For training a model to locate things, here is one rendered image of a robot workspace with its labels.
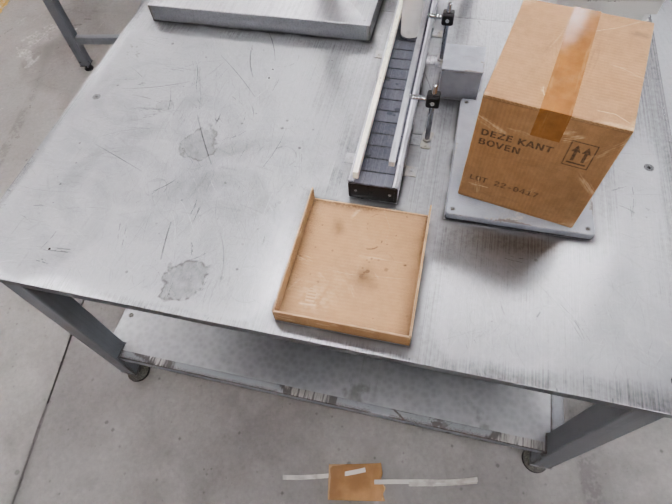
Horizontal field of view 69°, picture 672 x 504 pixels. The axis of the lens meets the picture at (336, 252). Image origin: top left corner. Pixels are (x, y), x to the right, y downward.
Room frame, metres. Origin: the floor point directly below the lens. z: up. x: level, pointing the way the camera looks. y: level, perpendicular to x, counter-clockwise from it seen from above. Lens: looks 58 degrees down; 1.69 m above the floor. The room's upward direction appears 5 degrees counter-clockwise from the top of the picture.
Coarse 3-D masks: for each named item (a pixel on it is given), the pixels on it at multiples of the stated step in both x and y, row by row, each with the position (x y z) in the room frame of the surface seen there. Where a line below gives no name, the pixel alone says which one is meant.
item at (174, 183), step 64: (384, 0) 1.41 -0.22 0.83; (448, 0) 1.38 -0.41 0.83; (512, 0) 1.35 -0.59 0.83; (128, 64) 1.22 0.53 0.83; (192, 64) 1.19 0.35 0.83; (256, 64) 1.16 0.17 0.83; (320, 64) 1.14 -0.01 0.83; (64, 128) 0.98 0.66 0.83; (128, 128) 0.96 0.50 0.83; (192, 128) 0.94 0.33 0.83; (256, 128) 0.92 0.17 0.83; (320, 128) 0.89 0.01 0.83; (448, 128) 0.85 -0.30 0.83; (640, 128) 0.80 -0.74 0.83; (64, 192) 0.76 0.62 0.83; (128, 192) 0.75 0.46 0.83; (192, 192) 0.73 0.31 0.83; (256, 192) 0.71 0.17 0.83; (320, 192) 0.69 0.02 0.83; (640, 192) 0.61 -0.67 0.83; (0, 256) 0.60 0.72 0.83; (64, 256) 0.59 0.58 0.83; (128, 256) 0.57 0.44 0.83; (192, 256) 0.55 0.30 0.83; (256, 256) 0.54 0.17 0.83; (448, 256) 0.50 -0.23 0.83; (512, 256) 0.48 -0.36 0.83; (576, 256) 0.47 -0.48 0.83; (640, 256) 0.46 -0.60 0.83; (192, 320) 0.41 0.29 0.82; (256, 320) 0.39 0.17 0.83; (448, 320) 0.36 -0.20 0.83; (512, 320) 0.35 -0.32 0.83; (576, 320) 0.33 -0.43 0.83; (640, 320) 0.32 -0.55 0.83; (512, 384) 0.23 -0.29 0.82; (576, 384) 0.22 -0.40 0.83; (640, 384) 0.21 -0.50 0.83
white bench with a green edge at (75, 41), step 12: (48, 0) 2.36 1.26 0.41; (144, 0) 2.65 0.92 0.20; (60, 12) 2.37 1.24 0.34; (60, 24) 2.36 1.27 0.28; (72, 36) 2.36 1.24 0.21; (84, 36) 2.37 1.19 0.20; (96, 36) 2.36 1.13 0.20; (108, 36) 2.35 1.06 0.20; (72, 48) 2.36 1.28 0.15; (84, 48) 2.40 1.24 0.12; (84, 60) 2.36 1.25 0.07
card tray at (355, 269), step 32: (320, 224) 0.60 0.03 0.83; (352, 224) 0.60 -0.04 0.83; (384, 224) 0.59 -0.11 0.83; (416, 224) 0.58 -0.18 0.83; (320, 256) 0.52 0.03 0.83; (352, 256) 0.52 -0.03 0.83; (384, 256) 0.51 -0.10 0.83; (416, 256) 0.50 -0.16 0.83; (288, 288) 0.46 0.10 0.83; (320, 288) 0.45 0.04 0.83; (352, 288) 0.44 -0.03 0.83; (384, 288) 0.44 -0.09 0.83; (416, 288) 0.43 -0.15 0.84; (288, 320) 0.38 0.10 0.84; (320, 320) 0.36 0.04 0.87; (352, 320) 0.37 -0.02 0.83; (384, 320) 0.37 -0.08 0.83
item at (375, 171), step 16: (400, 48) 1.11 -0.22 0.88; (400, 64) 1.04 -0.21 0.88; (384, 80) 0.99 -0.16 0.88; (400, 80) 0.98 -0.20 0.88; (384, 96) 0.93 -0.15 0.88; (400, 96) 0.93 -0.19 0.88; (384, 112) 0.88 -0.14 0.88; (384, 128) 0.82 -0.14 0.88; (368, 144) 0.78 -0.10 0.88; (384, 144) 0.77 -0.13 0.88; (400, 144) 0.77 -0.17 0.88; (368, 160) 0.73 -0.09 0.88; (384, 160) 0.73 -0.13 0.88; (368, 176) 0.69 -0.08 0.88; (384, 176) 0.68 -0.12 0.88
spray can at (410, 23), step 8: (408, 0) 1.14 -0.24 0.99; (416, 0) 1.14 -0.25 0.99; (408, 8) 1.14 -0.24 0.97; (416, 8) 1.14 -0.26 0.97; (408, 16) 1.14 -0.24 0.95; (416, 16) 1.14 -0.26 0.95; (408, 24) 1.14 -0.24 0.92; (416, 24) 1.14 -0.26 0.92; (400, 32) 1.17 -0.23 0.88; (408, 32) 1.14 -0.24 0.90; (416, 32) 1.14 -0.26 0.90
